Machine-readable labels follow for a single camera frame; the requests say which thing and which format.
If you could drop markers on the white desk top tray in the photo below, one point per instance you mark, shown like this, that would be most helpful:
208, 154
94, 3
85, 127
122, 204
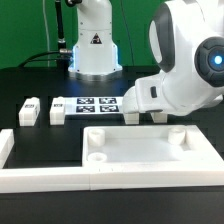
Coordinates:
146, 144

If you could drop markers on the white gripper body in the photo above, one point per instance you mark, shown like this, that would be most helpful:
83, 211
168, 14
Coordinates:
146, 96

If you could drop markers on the white marker base plate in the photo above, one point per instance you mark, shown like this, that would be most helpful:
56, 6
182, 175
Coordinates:
93, 105

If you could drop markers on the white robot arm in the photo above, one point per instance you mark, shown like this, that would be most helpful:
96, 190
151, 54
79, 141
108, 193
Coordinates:
186, 38

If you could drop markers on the white L-shaped corner fence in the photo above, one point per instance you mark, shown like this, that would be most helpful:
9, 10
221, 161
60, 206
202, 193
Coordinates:
97, 176

